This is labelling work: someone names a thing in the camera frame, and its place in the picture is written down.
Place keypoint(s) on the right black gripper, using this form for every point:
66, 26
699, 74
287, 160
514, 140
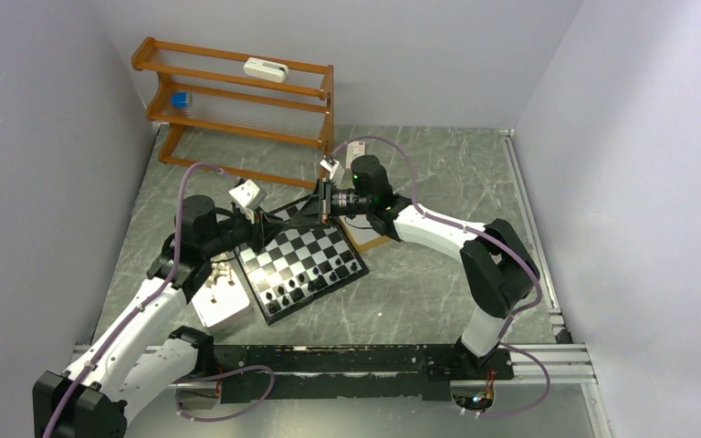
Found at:
316, 210

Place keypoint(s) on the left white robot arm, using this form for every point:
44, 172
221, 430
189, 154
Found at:
104, 389

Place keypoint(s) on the black white chess board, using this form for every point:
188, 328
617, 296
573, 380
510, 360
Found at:
298, 267

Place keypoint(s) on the wooden three-tier rack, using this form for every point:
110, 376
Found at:
299, 111

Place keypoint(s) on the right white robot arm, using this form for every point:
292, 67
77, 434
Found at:
499, 270

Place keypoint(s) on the silver tin with white pieces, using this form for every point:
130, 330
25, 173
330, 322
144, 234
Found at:
222, 299

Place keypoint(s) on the white device on rack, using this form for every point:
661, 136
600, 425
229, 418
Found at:
267, 70

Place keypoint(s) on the blue cap on rack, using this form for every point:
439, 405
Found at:
181, 100

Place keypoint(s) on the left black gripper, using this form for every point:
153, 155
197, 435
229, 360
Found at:
262, 231

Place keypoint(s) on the small white red box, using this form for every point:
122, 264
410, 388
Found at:
354, 150

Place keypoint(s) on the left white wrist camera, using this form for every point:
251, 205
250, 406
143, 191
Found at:
247, 194

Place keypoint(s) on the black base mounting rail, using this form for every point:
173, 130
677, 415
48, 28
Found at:
290, 372

